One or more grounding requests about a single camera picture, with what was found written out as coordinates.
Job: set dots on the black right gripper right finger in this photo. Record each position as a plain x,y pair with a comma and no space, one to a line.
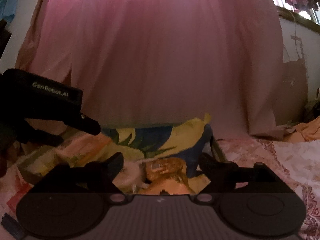
222,176

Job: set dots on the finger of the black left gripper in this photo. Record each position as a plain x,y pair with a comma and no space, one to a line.
83,123

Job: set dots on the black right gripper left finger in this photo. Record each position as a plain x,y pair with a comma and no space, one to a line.
100,175

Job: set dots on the golden snack packet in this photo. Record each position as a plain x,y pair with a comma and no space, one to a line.
166,176

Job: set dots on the grey tray with colourful lining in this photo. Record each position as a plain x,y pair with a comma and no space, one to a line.
138,146

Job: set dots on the floral bed sheet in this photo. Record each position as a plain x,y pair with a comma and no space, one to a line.
297,164

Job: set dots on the blue hanging cloth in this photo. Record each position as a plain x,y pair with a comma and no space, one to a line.
8,11

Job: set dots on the orange cloth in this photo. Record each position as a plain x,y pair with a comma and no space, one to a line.
305,132

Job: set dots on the pink curtain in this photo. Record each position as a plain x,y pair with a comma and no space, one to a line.
155,62

